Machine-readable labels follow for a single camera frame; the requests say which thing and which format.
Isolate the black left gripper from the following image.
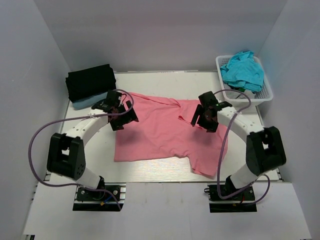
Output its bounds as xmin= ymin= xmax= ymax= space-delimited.
xmin=110 ymin=100 xmax=139 ymax=131

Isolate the pink t-shirt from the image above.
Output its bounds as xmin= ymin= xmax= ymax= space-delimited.
xmin=114 ymin=93 xmax=228 ymax=177

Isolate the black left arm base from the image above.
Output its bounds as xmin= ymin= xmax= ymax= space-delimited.
xmin=72 ymin=176 xmax=126 ymax=212

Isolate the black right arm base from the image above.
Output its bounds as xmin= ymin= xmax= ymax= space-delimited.
xmin=203 ymin=184 xmax=257 ymax=213

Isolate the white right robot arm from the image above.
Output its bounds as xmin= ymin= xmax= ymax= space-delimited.
xmin=191 ymin=91 xmax=287 ymax=200

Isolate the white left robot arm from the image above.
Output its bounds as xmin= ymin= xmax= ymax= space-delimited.
xmin=47 ymin=89 xmax=139 ymax=200

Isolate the grey crumpled t-shirt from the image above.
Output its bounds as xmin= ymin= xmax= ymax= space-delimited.
xmin=224 ymin=84 xmax=256 ymax=99

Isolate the folded light blue t-shirt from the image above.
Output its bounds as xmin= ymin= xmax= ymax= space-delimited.
xmin=72 ymin=92 xmax=108 ymax=110

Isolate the folded black t-shirt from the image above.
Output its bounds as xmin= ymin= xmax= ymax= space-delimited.
xmin=65 ymin=64 xmax=116 ymax=102

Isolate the turquoise crumpled t-shirt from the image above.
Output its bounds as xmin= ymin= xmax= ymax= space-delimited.
xmin=219 ymin=50 xmax=265 ymax=93

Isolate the white plastic laundry basket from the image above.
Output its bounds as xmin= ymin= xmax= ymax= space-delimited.
xmin=215 ymin=55 xmax=273 ymax=108

